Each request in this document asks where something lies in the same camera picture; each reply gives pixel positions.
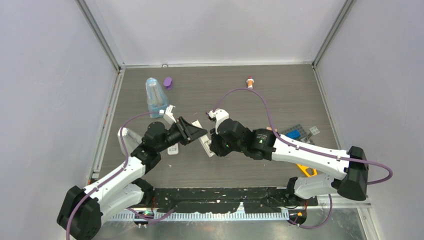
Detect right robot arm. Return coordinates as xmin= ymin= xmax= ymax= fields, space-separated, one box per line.
xmin=209 ymin=118 xmax=369 ymax=205

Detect grey lego baseplate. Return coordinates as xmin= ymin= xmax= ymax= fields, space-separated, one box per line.
xmin=280 ymin=124 xmax=315 ymax=145

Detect white remote control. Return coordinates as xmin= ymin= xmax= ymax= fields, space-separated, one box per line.
xmin=167 ymin=143 xmax=179 ymax=156

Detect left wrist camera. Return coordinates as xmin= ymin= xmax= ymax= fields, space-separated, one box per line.
xmin=159 ymin=104 xmax=177 ymax=125

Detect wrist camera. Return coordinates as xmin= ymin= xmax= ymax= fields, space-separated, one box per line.
xmin=206 ymin=108 xmax=229 ymax=134
xmin=159 ymin=104 xmax=177 ymax=125

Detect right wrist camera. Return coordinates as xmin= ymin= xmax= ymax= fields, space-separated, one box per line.
xmin=206 ymin=108 xmax=229 ymax=134

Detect blue metronome in plastic wrap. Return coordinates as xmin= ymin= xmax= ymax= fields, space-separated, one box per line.
xmin=145 ymin=77 xmax=169 ymax=118

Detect blue lego brick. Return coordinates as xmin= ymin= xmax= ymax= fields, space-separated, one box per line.
xmin=285 ymin=129 xmax=301 ymax=140

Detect small grey lego piece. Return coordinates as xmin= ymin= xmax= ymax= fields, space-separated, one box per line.
xmin=302 ymin=132 xmax=314 ymax=144

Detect small toy figurine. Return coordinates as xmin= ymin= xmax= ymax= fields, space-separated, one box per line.
xmin=246 ymin=75 xmax=255 ymax=89

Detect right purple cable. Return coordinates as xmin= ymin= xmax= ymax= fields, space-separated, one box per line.
xmin=211 ymin=88 xmax=394 ymax=230

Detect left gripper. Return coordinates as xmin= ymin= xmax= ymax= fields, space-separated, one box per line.
xmin=156 ymin=117 xmax=207 ymax=153

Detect purple plastic cap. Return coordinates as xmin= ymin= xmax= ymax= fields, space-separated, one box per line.
xmin=163 ymin=77 xmax=173 ymax=90

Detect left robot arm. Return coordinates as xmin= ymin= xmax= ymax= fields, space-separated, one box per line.
xmin=56 ymin=117 xmax=208 ymax=240

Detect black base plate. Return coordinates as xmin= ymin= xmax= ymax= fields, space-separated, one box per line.
xmin=131 ymin=187 xmax=318 ymax=214

